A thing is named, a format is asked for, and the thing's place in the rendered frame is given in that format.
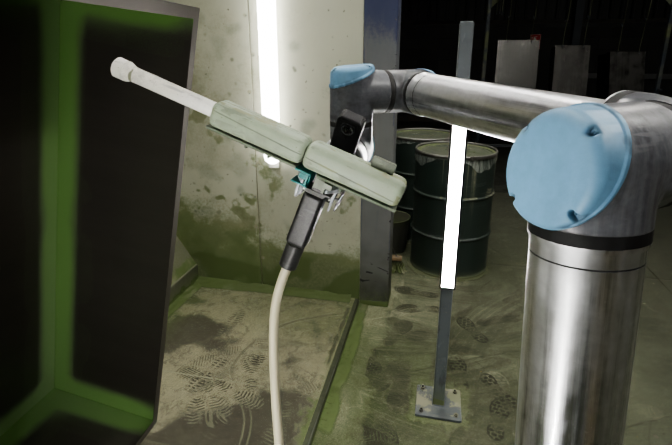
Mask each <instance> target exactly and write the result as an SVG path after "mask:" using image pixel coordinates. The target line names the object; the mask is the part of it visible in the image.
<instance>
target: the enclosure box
mask: <svg viewBox="0 0 672 445"><path fill-rule="evenodd" d="M199 12H200V8H198V7H193V6H189V5H184V4H179V3H175V2H170V1H166V0H0V445H140V444H141V443H142V441H143V440H144V438H145V437H146V436H147V434H148V433H149V432H150V430H151V429H152V428H153V426H154V425H155V424H156V422H157V416H158V407H159V397H160V387H161V378H162V368H163V359H164V349H165V339H166V330H167V320H168V310H169V301H170V291H171V282H172V272H173V262H174V253H175V243H176V233H177V224H178V214H179V205H180V195H181V185H182V176H183V166H184V157H185V147H186V137H187V128H188V118H189V107H187V106H185V105H183V104H180V103H178V102H176V101H174V100H171V99H169V98H167V97H165V96H162V95H160V94H158V93H156V92H153V91H151V90H149V89H147V88H145V87H142V86H140V85H138V84H136V83H133V82H126V81H123V80H120V79H118V78H116V77H114V76H112V74H111V65H112V63H113V61H114V60H115V59H117V58H119V57H121V58H124V59H126V60H128V61H130V62H132V63H134V64H135V66H136V67H138V68H140V69H142V70H144V71H147V72H149V73H151V74H153V75H156V76H158V77H160V78H162V79H165V80H167V81H169V82H171V83H174V84H176V85H178V86H181V87H183V88H185V89H187V90H190V91H191V89H192V80H193V70H194V60H195V51H196V41H197V31H198V22H199Z"/></svg>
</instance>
